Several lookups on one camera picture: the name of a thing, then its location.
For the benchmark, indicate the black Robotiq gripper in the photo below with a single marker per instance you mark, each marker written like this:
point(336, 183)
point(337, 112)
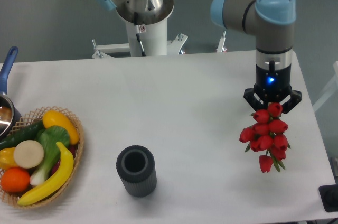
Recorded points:
point(272, 87)

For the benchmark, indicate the red tulip bouquet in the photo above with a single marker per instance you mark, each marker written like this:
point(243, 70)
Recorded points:
point(267, 135)

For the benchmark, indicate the dark grey ribbed vase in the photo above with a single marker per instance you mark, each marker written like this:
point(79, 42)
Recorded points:
point(135, 166)

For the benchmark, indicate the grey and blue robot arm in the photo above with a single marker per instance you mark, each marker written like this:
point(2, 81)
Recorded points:
point(271, 22)

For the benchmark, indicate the black device at table edge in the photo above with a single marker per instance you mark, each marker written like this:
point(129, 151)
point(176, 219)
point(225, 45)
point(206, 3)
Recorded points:
point(328, 194)

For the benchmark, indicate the yellow banana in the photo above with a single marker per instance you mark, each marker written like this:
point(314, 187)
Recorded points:
point(53, 183)

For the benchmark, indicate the yellow lemon squash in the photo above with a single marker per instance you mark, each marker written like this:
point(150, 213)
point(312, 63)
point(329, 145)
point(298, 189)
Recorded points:
point(56, 118)

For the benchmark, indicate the green bok choy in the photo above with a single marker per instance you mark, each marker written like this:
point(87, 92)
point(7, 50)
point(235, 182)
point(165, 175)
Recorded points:
point(48, 139)

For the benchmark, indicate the green cucumber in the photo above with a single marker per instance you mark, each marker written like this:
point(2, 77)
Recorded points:
point(26, 133)

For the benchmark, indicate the woven wicker basket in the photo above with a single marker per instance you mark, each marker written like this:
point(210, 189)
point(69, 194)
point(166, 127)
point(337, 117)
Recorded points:
point(12, 198)

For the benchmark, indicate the beige round mushroom slice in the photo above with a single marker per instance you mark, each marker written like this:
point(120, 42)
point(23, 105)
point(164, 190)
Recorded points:
point(28, 154)

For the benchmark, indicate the orange fruit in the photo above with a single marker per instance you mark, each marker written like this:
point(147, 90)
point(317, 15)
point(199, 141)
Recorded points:
point(15, 180)

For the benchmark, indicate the yellow bell pepper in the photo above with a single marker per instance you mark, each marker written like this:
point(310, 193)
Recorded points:
point(7, 158)

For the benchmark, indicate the white frame at right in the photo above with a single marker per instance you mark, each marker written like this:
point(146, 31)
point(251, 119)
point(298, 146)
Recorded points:
point(327, 92)

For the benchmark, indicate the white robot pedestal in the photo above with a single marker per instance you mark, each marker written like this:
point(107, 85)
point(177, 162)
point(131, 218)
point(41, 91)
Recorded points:
point(146, 25)

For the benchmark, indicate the blue handled saucepan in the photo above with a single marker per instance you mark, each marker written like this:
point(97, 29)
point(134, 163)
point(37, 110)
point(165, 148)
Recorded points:
point(9, 114)

